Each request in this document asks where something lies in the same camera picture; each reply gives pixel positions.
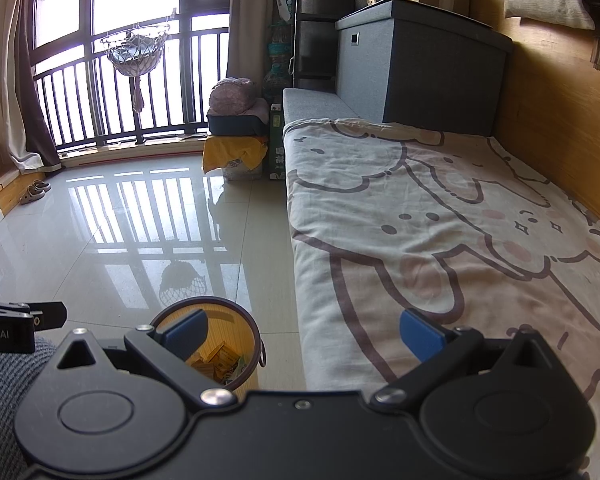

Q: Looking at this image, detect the yellow cloth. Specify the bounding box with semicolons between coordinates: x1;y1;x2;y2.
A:
202;134;270;175

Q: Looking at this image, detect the brown and white curtain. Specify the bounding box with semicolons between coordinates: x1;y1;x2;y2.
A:
1;0;62;172

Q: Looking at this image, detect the crushed yellow cigarette pack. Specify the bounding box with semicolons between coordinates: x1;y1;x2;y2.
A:
211;341;241;377

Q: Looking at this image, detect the grey bench cushion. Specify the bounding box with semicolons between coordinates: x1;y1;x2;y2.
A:
282;87;382;129

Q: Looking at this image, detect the person's grey trouser leg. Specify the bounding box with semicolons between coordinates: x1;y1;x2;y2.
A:
0;337;57;480

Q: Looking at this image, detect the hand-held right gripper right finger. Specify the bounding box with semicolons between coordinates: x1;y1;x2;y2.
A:
372;308;556;407

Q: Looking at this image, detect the yellow bin with brown rim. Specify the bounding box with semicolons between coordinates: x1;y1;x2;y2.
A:
150;297;267;392

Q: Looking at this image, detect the dark plastic tray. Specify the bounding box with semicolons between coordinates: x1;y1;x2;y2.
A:
205;111;272;137

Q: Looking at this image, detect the green box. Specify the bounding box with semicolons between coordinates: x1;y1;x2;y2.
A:
267;102;287;181

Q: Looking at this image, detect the printed cartoon blanket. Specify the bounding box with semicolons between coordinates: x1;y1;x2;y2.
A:
281;117;600;480

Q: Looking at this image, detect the hanging rope basket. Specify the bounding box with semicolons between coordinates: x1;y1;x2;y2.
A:
99;21;173;112

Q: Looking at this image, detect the black drawer tower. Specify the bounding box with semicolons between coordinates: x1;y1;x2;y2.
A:
292;0;362;94

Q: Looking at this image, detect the grey fabric storage box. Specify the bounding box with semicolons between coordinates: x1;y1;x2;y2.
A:
334;0;514;139

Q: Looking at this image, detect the black window railing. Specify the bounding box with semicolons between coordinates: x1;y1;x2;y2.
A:
29;0;232;155

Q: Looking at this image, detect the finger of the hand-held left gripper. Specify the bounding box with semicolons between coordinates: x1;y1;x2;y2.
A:
0;299;67;332

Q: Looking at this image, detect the grey-brown curtain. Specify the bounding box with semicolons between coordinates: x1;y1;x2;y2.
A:
227;0;297;92

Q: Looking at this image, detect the clear water bottle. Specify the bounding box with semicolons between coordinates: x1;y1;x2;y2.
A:
267;20;296;67
262;57;296;104

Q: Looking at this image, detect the pink bag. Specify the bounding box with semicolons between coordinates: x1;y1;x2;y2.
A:
207;77;272;122

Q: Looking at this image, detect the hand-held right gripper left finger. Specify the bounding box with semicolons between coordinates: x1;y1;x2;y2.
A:
55;309;238;407

